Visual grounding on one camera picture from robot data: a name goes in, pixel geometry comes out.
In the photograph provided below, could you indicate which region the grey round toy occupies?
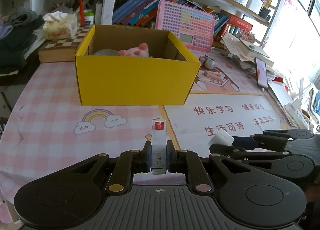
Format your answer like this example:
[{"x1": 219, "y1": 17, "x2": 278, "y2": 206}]
[{"x1": 201, "y1": 55, "x2": 216, "y2": 69}]

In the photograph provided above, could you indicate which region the yellow cardboard box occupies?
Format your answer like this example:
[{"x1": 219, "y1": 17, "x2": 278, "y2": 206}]
[{"x1": 75, "y1": 24, "x2": 202, "y2": 106}]

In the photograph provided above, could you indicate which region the pink printed table mat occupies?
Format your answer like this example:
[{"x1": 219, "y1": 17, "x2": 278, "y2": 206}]
[{"x1": 0, "y1": 50, "x2": 293, "y2": 205}]

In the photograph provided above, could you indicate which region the white and navy small box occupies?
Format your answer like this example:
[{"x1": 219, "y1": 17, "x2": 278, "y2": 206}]
[{"x1": 208, "y1": 130, "x2": 258, "y2": 150}]

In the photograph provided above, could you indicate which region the pink paw plush toy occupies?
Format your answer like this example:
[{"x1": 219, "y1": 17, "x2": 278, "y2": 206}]
[{"x1": 118, "y1": 43, "x2": 150, "y2": 58}]

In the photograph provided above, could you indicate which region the green and white container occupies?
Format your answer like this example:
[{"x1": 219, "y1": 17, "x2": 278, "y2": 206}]
[{"x1": 84, "y1": 9, "x2": 95, "y2": 24}]

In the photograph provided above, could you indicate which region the white storage box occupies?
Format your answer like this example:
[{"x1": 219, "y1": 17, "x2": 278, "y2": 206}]
[{"x1": 246, "y1": 0, "x2": 264, "y2": 14}]

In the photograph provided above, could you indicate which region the grey round object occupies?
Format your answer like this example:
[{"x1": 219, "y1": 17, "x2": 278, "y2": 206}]
[{"x1": 94, "y1": 49, "x2": 120, "y2": 56}]

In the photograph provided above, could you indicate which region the white power strip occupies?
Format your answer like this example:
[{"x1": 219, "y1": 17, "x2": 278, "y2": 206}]
[{"x1": 285, "y1": 98, "x2": 310, "y2": 127}]

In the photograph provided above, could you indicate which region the white staples box red label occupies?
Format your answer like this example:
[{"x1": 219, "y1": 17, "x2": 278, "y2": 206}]
[{"x1": 151, "y1": 119, "x2": 167, "y2": 175}]

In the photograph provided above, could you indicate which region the row of leaning colourful books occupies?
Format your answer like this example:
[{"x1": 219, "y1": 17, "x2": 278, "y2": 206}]
[{"x1": 112, "y1": 0, "x2": 232, "y2": 41}]

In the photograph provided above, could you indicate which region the pile of white booklets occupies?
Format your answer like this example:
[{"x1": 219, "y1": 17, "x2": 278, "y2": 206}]
[{"x1": 269, "y1": 80, "x2": 300, "y2": 126}]

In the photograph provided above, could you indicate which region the black smartphone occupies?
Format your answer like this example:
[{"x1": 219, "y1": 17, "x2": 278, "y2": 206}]
[{"x1": 254, "y1": 57, "x2": 268, "y2": 89}]

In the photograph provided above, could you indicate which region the pile of clothes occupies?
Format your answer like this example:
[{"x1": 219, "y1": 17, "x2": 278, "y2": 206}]
[{"x1": 0, "y1": 7, "x2": 45, "y2": 74}]

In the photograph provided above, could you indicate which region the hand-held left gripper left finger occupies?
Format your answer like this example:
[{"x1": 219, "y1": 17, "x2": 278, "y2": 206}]
[{"x1": 67, "y1": 141, "x2": 152, "y2": 195}]

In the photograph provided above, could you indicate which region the wooden chessboard box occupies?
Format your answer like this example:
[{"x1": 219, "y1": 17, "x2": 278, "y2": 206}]
[{"x1": 38, "y1": 24, "x2": 92, "y2": 63}]

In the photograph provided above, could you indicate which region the floral tissue box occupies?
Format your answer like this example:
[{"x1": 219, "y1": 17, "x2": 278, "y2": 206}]
[{"x1": 42, "y1": 12, "x2": 78, "y2": 40}]

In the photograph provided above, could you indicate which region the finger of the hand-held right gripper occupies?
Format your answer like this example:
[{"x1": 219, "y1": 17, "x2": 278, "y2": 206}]
[
  {"x1": 209, "y1": 144, "x2": 292, "y2": 174},
  {"x1": 250, "y1": 129, "x2": 295, "y2": 146}
]

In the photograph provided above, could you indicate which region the pink learning tablet toy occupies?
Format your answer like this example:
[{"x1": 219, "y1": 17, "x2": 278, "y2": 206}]
[{"x1": 155, "y1": 0, "x2": 215, "y2": 53}]

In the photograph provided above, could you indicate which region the red thick book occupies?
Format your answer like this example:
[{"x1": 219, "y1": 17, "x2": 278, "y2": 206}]
[{"x1": 229, "y1": 15, "x2": 253, "y2": 36}]

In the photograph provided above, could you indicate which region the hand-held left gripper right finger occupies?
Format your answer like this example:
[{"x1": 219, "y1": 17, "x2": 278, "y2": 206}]
[{"x1": 166, "y1": 140, "x2": 252, "y2": 193}]

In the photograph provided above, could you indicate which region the small black box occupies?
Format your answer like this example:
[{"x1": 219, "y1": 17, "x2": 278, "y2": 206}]
[{"x1": 259, "y1": 7, "x2": 272, "y2": 21}]

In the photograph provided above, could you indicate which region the messy stack of papers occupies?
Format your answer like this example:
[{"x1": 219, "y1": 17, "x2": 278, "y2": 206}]
[{"x1": 220, "y1": 32, "x2": 280, "y2": 81}]

